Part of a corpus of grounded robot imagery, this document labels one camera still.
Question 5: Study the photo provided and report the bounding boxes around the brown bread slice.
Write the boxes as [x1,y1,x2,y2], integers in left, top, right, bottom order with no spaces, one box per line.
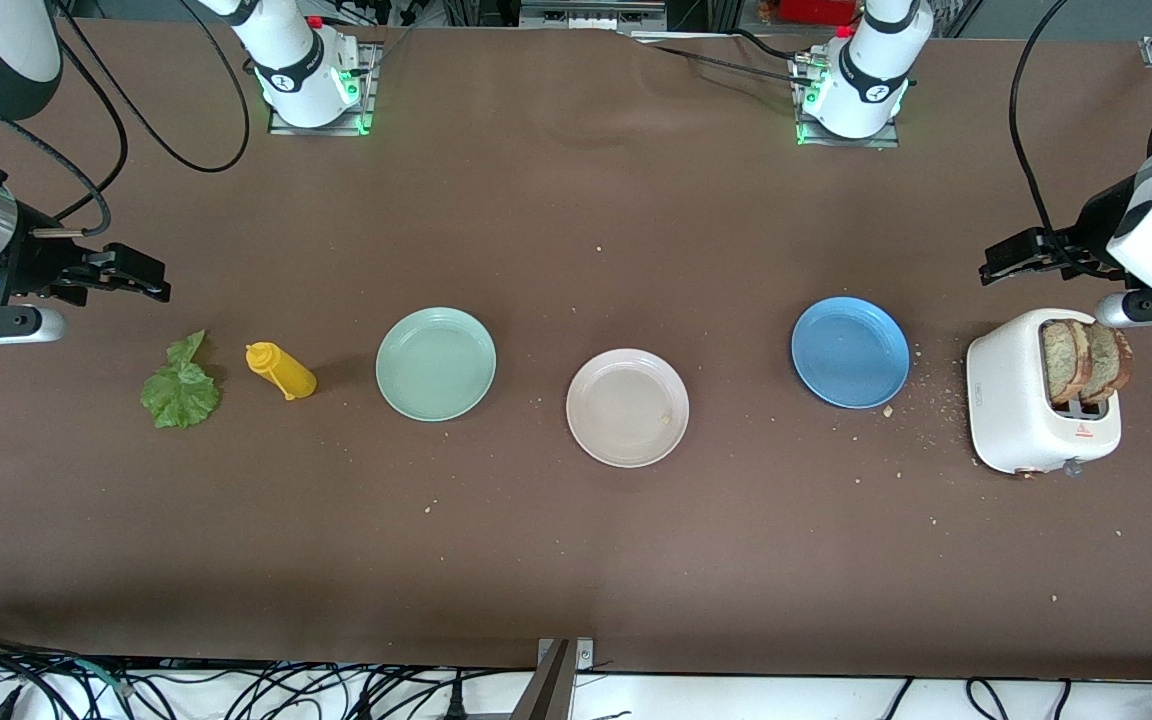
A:
[1040,318,1094,406]
[1079,322,1134,405]

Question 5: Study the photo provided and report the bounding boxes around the red box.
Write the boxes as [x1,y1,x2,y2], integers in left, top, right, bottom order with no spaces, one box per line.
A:
[776,0,857,26]

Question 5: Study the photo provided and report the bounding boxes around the grey metal rail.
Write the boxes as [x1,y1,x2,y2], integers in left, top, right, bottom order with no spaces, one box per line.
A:
[519,0,669,31]

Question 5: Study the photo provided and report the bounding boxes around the metal table edge bracket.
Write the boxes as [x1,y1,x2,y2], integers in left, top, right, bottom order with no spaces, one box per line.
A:
[539,638,595,673]

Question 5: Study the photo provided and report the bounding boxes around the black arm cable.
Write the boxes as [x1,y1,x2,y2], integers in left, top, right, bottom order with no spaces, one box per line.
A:
[0,0,252,241]
[1008,0,1152,271]

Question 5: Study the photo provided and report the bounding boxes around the blue plate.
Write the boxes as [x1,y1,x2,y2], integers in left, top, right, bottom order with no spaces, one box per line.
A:
[790,296,911,410]

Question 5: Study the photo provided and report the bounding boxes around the yellow mustard squeeze bottle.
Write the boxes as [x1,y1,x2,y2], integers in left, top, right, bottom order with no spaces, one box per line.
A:
[245,341,318,402]

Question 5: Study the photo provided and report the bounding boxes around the black cable on tabletop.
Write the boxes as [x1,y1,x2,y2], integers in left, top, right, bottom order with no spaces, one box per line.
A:
[636,28,817,86]

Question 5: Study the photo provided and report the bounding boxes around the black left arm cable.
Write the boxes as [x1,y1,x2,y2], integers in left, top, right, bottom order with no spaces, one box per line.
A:
[1008,0,1152,271]

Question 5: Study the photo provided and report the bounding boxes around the grey metal strut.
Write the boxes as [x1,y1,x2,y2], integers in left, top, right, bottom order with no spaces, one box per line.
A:
[511,640,573,720]

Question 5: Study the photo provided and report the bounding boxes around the white two-slot toaster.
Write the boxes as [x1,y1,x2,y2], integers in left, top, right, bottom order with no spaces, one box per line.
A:
[966,308,1123,477]

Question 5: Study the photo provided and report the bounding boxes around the tangled black floor cables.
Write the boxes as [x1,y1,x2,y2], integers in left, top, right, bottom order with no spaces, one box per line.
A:
[0,628,637,720]

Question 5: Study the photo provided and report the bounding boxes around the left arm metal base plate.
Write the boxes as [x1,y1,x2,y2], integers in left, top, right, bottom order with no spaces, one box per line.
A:
[791,50,902,149]

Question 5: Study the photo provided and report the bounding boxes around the mint green plate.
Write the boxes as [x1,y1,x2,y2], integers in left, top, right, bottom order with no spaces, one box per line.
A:
[375,306,498,423]

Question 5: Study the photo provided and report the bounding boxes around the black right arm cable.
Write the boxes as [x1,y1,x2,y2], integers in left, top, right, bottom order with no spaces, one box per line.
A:
[0,0,252,241]

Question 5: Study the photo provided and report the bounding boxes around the beige plate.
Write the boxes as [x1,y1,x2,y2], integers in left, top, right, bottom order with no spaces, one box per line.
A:
[565,348,691,469]

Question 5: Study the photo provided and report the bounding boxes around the green lettuce leaf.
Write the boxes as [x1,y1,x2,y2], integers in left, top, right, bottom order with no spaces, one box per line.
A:
[140,330,224,430]

